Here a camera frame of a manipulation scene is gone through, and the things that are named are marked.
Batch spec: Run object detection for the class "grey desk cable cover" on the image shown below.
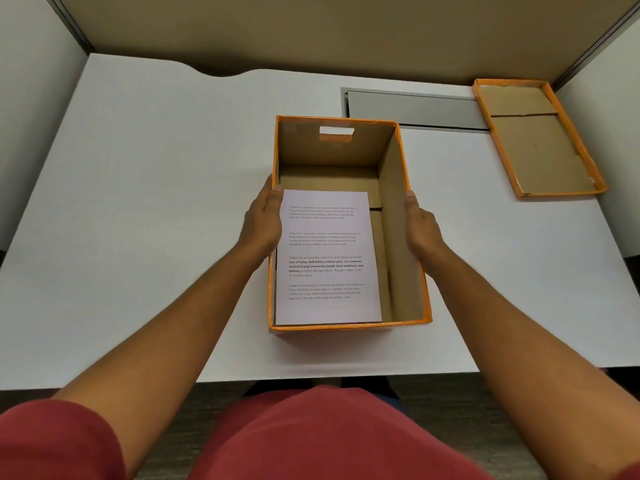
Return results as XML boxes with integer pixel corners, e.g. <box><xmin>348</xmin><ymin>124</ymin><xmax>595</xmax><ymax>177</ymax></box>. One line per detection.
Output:
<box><xmin>341</xmin><ymin>87</ymin><xmax>492</xmax><ymax>132</ymax></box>

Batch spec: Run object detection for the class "orange cardboard box lid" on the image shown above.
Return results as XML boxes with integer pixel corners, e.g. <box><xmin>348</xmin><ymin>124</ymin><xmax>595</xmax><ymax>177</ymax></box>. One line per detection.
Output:
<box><xmin>472</xmin><ymin>78</ymin><xmax>608</xmax><ymax>199</ymax></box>

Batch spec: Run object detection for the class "person's left forearm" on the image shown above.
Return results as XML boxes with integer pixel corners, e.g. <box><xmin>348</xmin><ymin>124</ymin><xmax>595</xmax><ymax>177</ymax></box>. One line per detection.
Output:
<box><xmin>51</xmin><ymin>242</ymin><xmax>268</xmax><ymax>478</ymax></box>

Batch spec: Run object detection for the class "person's left hand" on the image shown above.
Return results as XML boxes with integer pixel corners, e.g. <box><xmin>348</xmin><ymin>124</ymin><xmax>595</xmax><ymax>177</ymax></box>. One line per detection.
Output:
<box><xmin>237</xmin><ymin>175</ymin><xmax>285</xmax><ymax>268</ymax></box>

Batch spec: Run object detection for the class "person's right hand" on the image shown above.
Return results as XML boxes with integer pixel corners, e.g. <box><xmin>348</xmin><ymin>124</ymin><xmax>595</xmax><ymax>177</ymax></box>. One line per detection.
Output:
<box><xmin>403</xmin><ymin>190</ymin><xmax>451</xmax><ymax>268</ymax></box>

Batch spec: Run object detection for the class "orange cardboard box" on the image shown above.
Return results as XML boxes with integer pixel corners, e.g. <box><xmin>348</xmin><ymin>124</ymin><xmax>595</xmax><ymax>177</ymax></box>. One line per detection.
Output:
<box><xmin>267</xmin><ymin>115</ymin><xmax>433</xmax><ymax>332</ymax></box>

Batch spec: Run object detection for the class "red shirt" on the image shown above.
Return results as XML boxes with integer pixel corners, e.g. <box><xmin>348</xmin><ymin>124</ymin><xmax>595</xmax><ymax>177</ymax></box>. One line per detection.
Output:
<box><xmin>0</xmin><ymin>385</ymin><xmax>640</xmax><ymax>480</ymax></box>

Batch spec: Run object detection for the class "white printed paper sheet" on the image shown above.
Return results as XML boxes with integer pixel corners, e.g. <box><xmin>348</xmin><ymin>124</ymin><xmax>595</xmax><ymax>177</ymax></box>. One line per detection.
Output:
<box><xmin>274</xmin><ymin>189</ymin><xmax>383</xmax><ymax>326</ymax></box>

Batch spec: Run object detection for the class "person's right forearm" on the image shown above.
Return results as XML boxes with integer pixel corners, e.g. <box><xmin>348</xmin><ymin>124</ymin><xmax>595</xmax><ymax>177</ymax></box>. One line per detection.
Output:
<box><xmin>421</xmin><ymin>245</ymin><xmax>640</xmax><ymax>478</ymax></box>

